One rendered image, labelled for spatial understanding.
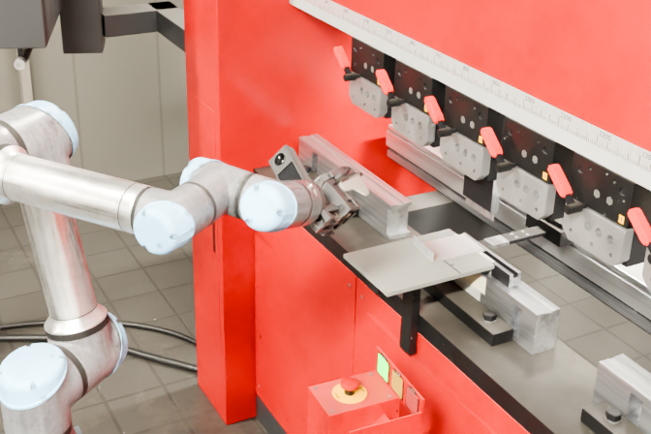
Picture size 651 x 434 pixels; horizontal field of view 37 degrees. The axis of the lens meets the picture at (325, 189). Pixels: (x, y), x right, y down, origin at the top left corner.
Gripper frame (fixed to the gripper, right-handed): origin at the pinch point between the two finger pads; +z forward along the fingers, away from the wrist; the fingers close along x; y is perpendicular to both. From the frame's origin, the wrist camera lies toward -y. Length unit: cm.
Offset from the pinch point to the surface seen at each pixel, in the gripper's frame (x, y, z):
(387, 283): -12.4, 15.7, 21.3
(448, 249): -3.0, 17.0, 39.2
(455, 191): -4, 2, 88
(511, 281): 3.5, 31.2, 36.1
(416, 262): -8.0, 15.3, 31.7
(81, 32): -56, -111, 83
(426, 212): -13, 1, 84
